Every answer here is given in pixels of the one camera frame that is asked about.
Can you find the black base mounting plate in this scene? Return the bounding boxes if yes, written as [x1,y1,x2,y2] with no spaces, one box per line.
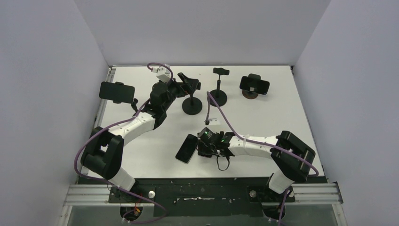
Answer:
[109,177,328,218]

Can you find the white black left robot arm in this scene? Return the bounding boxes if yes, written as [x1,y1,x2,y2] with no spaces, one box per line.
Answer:
[78,73,201,202]

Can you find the silver-edged black phone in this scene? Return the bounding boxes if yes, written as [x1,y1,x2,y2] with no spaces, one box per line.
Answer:
[175,134,198,164]

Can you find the black round-base phone stand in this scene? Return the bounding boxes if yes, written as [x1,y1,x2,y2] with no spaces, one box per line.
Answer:
[210,68,230,106]

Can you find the black bent-arm phone stand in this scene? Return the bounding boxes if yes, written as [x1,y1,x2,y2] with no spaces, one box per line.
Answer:
[113,82,138,112]

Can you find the black thin cable loop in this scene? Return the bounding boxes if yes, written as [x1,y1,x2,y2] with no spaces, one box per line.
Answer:
[215,154,231,172]

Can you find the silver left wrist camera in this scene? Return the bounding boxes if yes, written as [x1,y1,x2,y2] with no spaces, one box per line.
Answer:
[151,65,172,83]

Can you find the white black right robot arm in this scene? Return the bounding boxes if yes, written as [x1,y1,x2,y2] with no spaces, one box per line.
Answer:
[198,127,316,201]

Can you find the black ball-joint phone stand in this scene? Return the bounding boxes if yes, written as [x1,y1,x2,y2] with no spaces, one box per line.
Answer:
[182,79,203,115]

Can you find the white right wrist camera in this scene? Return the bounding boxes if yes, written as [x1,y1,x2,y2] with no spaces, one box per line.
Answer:
[204,118,220,126]

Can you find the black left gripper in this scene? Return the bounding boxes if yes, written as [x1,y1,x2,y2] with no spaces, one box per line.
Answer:
[160,73,198,111]

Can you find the black phone on brown stand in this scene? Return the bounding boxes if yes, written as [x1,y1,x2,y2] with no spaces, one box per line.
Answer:
[239,76,270,95]

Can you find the brown-base small phone stand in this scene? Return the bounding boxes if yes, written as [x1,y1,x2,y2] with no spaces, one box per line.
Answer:
[242,73,261,99]

